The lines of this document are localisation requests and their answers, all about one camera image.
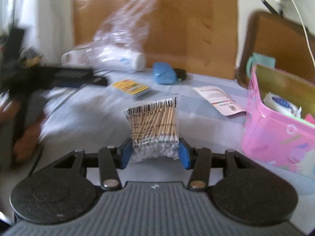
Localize teal mug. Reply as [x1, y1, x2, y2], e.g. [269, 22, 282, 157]
[246, 53, 276, 78]

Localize black small device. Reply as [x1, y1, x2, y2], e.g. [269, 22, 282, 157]
[173, 68, 187, 82]

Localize pink macaron tin box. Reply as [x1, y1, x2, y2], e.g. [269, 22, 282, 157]
[241, 65, 314, 178]

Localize white paper cup stack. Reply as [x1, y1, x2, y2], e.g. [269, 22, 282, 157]
[61, 48, 146, 72]

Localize cotton swab pack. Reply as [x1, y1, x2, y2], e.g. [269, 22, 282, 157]
[123, 94, 181, 163]

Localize clear plastic bag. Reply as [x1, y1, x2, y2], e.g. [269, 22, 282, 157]
[75, 0, 157, 57]

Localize white power cable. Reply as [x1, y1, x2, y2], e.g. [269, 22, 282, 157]
[281, 0, 315, 69]

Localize person's left hand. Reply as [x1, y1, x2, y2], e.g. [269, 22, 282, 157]
[1, 101, 45, 164]

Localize striped bed sheet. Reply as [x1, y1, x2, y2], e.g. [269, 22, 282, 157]
[0, 67, 315, 235]

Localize wood pattern vinyl sheet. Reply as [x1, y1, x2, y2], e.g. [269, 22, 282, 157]
[74, 0, 238, 79]

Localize white blue tissue pack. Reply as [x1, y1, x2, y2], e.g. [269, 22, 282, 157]
[263, 92, 302, 118]

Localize white pink sachet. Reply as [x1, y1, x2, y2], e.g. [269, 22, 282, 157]
[193, 86, 246, 116]

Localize yellow card pack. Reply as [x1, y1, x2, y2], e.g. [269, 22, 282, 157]
[111, 79, 152, 99]

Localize blue pouch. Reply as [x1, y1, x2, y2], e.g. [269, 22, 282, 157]
[153, 62, 177, 85]

